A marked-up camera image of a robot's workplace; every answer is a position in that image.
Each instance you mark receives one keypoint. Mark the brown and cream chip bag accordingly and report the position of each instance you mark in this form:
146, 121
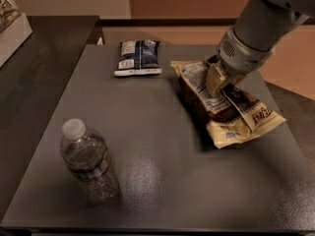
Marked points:
234, 116

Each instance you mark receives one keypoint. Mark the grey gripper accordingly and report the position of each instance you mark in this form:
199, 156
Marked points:
242, 56

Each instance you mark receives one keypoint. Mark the white box at left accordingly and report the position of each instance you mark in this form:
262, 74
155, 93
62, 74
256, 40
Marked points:
13, 37

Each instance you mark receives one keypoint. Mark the blue and white chip bag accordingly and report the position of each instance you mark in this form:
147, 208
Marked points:
138, 58

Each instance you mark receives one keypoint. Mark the clear plastic water bottle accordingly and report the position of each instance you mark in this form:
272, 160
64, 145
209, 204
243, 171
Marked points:
86, 156

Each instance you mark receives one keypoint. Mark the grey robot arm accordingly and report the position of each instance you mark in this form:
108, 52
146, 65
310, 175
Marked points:
247, 45

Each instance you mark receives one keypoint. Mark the snack bag in white box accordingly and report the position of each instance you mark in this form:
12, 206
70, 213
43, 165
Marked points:
9, 11

